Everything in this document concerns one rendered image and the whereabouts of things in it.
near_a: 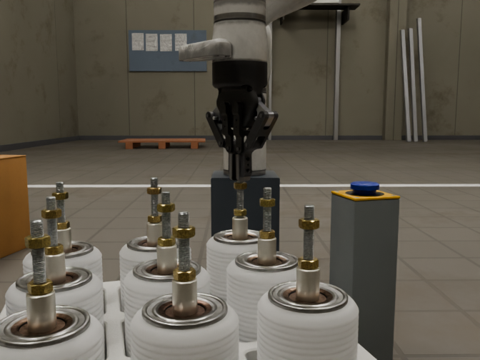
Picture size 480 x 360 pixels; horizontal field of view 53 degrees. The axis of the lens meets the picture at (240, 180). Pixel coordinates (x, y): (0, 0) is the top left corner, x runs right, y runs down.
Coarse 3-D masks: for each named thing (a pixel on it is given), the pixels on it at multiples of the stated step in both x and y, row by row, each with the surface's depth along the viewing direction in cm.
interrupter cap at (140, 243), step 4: (140, 236) 68; (144, 236) 68; (132, 240) 66; (136, 240) 67; (140, 240) 66; (144, 240) 67; (176, 240) 67; (128, 244) 64; (132, 244) 64; (136, 244) 64; (140, 244) 65; (144, 244) 65; (176, 244) 64; (128, 248) 64; (132, 248) 63; (136, 248) 62; (140, 248) 62; (144, 248) 63; (148, 248) 63; (152, 248) 63; (176, 248) 63
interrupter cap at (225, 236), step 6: (216, 234) 69; (222, 234) 70; (228, 234) 70; (252, 234) 70; (258, 234) 70; (216, 240) 67; (222, 240) 66; (228, 240) 67; (234, 240) 66; (240, 240) 66; (246, 240) 66; (252, 240) 67
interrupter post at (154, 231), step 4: (148, 224) 64; (152, 224) 64; (156, 224) 64; (160, 224) 64; (148, 228) 64; (152, 228) 64; (156, 228) 64; (160, 228) 64; (148, 232) 65; (152, 232) 64; (156, 232) 64; (160, 232) 65; (148, 236) 65; (152, 236) 64; (156, 236) 64; (148, 240) 65; (152, 240) 64; (156, 240) 64; (148, 244) 65; (152, 244) 64; (156, 244) 64
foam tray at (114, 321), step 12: (108, 288) 69; (120, 288) 70; (108, 300) 64; (120, 300) 70; (108, 312) 60; (120, 312) 60; (108, 324) 57; (120, 324) 57; (108, 336) 54; (120, 336) 54; (108, 348) 51; (120, 348) 51; (240, 348) 51; (252, 348) 51; (360, 348) 51
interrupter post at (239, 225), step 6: (234, 216) 69; (234, 222) 68; (240, 222) 68; (246, 222) 68; (234, 228) 68; (240, 228) 68; (246, 228) 68; (234, 234) 68; (240, 234) 68; (246, 234) 68
